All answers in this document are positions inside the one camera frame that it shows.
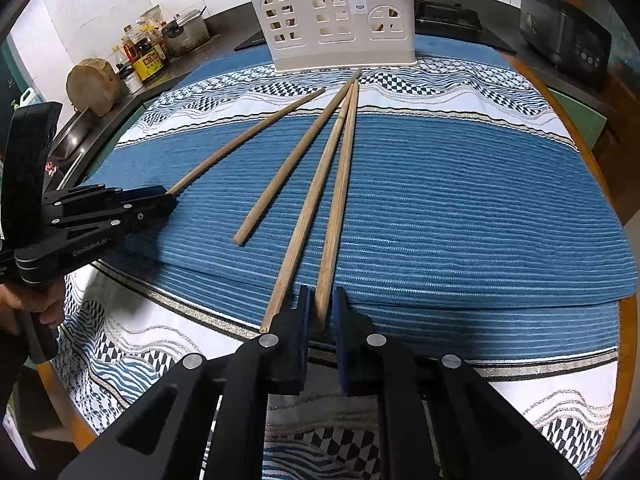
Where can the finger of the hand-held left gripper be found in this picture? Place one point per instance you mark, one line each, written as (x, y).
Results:
(150, 215)
(150, 192)

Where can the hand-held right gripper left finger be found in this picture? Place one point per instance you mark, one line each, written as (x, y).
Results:
(302, 320)

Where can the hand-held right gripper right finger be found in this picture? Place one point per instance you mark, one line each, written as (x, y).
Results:
(342, 320)

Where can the long wooden chopstick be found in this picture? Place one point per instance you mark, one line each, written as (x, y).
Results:
(300, 230)
(340, 185)
(250, 135)
(300, 155)

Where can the white plastic utensil holder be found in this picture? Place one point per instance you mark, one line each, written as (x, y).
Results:
(300, 55)

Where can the person's left hand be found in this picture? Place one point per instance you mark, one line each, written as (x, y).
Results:
(10, 305)

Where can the small red white object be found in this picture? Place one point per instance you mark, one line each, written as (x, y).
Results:
(50, 167)

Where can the metal basin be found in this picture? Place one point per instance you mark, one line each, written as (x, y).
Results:
(75, 135)

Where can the detergent jug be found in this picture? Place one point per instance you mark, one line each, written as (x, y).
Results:
(29, 97)

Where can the round wooden chopping block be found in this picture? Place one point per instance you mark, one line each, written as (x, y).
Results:
(92, 85)

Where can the small white jar black lid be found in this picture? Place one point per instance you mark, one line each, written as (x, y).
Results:
(131, 80)

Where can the yellow label sauce bottle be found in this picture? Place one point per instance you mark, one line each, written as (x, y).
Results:
(150, 65)

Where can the yellow cap bottle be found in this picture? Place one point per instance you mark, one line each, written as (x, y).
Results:
(116, 56)

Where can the dark sauce bottle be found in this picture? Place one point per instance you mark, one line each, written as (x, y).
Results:
(131, 42)

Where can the metal pressure cooker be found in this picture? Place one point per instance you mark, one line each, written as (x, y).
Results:
(192, 35)

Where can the blue patterned tablecloth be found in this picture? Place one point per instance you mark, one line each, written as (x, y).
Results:
(450, 185)

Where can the seasoning bag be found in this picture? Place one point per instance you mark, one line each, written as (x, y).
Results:
(152, 17)

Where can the green kitchen cabinet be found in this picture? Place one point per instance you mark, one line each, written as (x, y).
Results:
(590, 125)

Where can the black rice cooker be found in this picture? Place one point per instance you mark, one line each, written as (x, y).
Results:
(560, 35)

